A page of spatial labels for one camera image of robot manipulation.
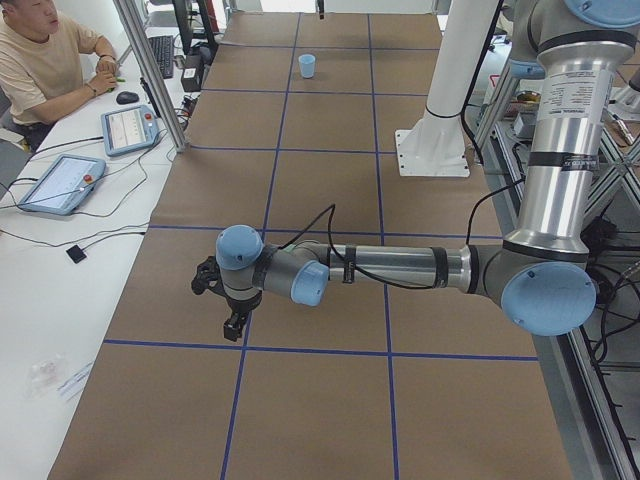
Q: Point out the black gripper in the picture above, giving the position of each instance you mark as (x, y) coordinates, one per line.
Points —
(240, 306)

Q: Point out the light blue plastic cup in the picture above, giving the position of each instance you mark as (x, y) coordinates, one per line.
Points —
(307, 65)

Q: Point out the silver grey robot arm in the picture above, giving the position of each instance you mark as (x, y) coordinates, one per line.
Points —
(537, 274)

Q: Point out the black rectangular box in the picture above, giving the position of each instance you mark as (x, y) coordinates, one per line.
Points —
(193, 73)

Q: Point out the black keyboard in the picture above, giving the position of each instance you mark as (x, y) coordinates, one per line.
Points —
(162, 48)

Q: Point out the small black square puck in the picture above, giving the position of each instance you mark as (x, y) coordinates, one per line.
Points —
(76, 254)

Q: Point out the clear plastic bag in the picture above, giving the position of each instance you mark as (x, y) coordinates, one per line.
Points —
(45, 375)

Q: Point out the dark computer mouse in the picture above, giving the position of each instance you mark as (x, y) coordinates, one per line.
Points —
(127, 97)

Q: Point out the far blue teach pendant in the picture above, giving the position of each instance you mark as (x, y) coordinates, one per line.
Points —
(129, 130)

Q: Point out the blue teach pendant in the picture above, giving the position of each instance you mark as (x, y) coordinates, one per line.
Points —
(129, 130)
(64, 185)

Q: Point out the near blue teach pendant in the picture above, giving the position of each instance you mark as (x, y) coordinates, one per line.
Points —
(64, 185)

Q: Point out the green clamp tool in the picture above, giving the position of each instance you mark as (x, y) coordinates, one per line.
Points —
(114, 82)

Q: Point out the seated person beige shirt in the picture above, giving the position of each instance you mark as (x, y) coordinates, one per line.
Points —
(51, 66)

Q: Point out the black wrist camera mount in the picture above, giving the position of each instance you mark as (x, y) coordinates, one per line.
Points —
(208, 278)

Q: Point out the white pedestal column base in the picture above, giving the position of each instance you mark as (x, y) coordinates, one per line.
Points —
(435, 146)

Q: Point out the aluminium frame post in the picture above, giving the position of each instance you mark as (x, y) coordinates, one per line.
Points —
(136, 34)

